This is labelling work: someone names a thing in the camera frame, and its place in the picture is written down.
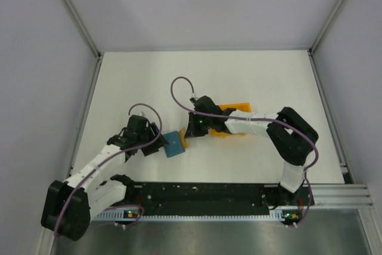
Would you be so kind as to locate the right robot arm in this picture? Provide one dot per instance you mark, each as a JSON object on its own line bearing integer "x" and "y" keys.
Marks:
{"x": 293, "y": 138}

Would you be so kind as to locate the blue leather card holder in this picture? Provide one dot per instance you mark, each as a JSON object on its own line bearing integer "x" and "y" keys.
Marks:
{"x": 174, "y": 145}

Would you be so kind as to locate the left aluminium frame post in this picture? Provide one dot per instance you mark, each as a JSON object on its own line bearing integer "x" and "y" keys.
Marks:
{"x": 81, "y": 27}

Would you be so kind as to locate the aluminium frame post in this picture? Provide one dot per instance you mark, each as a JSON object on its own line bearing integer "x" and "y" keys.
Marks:
{"x": 81, "y": 27}
{"x": 330, "y": 20}

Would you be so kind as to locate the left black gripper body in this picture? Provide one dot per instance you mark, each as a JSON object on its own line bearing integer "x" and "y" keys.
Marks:
{"x": 147, "y": 136}

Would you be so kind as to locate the aluminium frame rail front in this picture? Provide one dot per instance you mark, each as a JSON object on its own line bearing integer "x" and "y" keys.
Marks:
{"x": 341, "y": 196}

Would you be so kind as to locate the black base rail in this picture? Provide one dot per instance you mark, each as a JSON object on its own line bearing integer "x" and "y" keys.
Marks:
{"x": 213, "y": 199}

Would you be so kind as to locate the white cable duct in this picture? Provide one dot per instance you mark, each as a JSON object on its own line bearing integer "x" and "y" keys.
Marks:
{"x": 127, "y": 216}

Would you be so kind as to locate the right aluminium frame post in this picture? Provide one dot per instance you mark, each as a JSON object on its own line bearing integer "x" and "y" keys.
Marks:
{"x": 330, "y": 20}

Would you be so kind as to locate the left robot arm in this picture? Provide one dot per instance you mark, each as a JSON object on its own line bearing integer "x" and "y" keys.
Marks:
{"x": 72, "y": 204}

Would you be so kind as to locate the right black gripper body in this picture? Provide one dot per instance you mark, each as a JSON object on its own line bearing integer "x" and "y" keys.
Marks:
{"x": 200, "y": 125}

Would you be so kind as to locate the gold credit card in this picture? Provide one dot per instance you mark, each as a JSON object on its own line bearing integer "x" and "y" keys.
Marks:
{"x": 183, "y": 140}

